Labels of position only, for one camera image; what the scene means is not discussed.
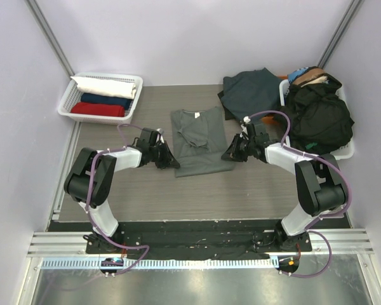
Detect slotted white cable duct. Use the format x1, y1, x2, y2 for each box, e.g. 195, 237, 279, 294
41, 256, 279, 271

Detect aluminium frame post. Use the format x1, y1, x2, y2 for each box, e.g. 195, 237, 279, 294
25, 0, 75, 76
317, 0, 364, 68

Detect navy rolled t shirt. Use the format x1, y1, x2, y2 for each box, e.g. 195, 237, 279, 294
81, 93, 133, 109

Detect red rolled t shirt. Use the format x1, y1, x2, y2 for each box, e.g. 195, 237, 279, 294
70, 102, 125, 117

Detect white plastic basket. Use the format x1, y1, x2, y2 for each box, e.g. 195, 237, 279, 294
58, 72, 143, 125
279, 79, 355, 160

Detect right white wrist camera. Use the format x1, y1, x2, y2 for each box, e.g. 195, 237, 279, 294
241, 116, 251, 134

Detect blue and tan clothes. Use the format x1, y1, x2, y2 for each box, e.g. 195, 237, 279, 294
287, 66, 325, 86

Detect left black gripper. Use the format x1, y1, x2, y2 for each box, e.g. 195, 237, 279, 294
149, 140, 179, 170

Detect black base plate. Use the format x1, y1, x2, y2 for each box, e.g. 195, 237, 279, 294
47, 217, 351, 260

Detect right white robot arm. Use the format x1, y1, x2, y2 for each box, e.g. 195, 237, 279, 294
222, 123, 351, 251

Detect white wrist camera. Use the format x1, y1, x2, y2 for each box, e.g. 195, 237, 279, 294
241, 116, 251, 134
157, 128, 164, 142

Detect white rolled t shirt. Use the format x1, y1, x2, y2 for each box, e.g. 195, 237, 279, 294
70, 76, 137, 99

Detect grey t shirt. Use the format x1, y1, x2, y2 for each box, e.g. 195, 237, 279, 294
170, 107, 235, 178

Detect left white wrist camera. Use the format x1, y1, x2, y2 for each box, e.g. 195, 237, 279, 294
157, 128, 164, 142

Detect left aluminium frame post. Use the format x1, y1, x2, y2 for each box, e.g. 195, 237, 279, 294
25, 0, 75, 76

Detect right aluminium frame post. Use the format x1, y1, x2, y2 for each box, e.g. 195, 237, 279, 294
317, 0, 364, 68

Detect black clothes pile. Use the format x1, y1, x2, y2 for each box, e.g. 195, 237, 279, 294
274, 72, 354, 155

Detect dark teal t shirt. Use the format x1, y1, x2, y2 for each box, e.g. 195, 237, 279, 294
218, 68, 282, 121

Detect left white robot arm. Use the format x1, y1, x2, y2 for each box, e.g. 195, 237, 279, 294
63, 128, 180, 254

